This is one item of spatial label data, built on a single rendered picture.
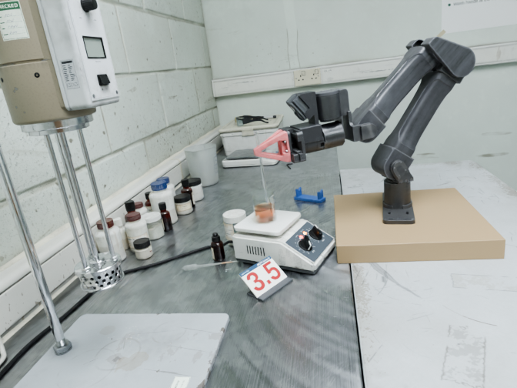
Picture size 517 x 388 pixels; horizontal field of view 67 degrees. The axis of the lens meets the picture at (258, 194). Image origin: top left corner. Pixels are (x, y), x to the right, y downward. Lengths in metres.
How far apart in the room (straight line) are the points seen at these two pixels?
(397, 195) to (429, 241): 0.17
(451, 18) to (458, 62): 1.40
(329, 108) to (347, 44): 1.45
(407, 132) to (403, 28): 1.41
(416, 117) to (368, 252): 0.33
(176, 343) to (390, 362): 0.33
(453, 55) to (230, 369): 0.78
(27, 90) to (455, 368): 0.66
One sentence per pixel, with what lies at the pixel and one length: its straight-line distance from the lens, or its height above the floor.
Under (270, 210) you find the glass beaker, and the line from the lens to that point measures 0.87.
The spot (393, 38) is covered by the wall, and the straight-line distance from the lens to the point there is 2.34.
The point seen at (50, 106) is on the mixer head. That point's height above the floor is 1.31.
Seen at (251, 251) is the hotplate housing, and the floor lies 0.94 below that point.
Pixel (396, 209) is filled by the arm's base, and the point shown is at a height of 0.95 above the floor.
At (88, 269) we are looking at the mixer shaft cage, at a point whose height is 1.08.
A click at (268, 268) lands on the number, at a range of 0.82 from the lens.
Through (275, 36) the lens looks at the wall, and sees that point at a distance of 2.33.
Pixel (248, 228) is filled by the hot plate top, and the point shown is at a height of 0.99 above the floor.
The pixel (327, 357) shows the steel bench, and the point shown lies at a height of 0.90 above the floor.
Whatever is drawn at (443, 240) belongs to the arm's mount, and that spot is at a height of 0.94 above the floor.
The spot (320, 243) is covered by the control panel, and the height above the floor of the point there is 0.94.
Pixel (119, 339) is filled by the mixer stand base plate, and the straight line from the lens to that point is 0.76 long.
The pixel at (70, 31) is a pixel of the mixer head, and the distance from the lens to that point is 0.53.
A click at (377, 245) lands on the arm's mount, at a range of 0.86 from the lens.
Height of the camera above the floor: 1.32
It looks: 18 degrees down
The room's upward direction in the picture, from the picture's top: 7 degrees counter-clockwise
